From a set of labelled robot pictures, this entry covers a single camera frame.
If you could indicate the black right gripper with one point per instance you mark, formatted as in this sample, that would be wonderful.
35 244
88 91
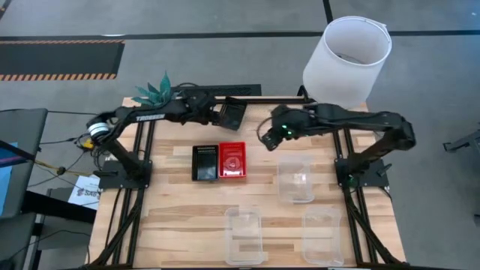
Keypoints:
287 122

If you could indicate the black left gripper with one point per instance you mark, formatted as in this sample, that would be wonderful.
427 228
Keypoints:
204 108

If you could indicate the black plastic basket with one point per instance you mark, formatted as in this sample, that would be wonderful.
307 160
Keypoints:
233 115
205 165

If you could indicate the clear plastic basket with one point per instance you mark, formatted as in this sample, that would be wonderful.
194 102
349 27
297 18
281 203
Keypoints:
244 236
322 236
295 180

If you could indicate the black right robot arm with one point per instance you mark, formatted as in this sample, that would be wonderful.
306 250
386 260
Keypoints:
356 118

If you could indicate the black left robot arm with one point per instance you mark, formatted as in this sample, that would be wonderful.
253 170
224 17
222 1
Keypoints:
150 114

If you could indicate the black perforated panel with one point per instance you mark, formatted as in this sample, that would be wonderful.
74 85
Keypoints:
221 90

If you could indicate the red plastic basket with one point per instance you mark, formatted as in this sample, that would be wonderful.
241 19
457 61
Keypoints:
232 159

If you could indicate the green snake plant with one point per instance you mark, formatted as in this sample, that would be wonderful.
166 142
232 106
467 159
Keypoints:
157 93

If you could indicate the yellow connector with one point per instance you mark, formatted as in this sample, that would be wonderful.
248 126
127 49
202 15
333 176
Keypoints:
88 144

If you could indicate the white printed paper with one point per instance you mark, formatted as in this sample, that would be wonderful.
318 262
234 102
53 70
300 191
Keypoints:
84 187

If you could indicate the black hazard-striped floor mat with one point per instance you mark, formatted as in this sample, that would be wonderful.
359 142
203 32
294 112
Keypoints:
56 58

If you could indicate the black beam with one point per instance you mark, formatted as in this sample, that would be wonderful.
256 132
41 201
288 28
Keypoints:
56 208

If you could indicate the blue panel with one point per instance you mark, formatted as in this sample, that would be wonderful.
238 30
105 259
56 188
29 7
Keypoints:
4 180

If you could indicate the black aluminium table frame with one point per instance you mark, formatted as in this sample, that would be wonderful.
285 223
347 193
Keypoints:
262 99

